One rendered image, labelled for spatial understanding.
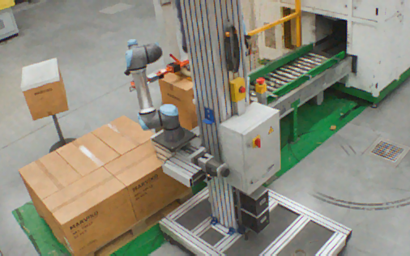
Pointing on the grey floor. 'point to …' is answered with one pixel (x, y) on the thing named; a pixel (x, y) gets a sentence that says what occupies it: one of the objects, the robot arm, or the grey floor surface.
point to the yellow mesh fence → (283, 23)
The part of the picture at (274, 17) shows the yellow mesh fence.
